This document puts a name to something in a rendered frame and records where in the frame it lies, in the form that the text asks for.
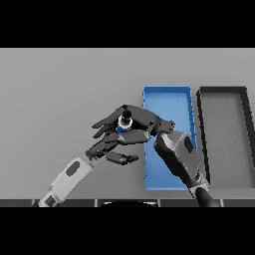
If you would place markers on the blue rectangular bin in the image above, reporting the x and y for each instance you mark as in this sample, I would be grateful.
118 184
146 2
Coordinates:
166 103

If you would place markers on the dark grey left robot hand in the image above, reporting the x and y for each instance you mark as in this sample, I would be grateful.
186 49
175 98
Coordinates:
103 147

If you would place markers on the dark grey rectangular bin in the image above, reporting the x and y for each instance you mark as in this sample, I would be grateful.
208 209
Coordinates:
225 139

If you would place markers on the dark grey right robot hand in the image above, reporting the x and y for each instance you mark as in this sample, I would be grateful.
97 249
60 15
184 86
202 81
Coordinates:
144 118

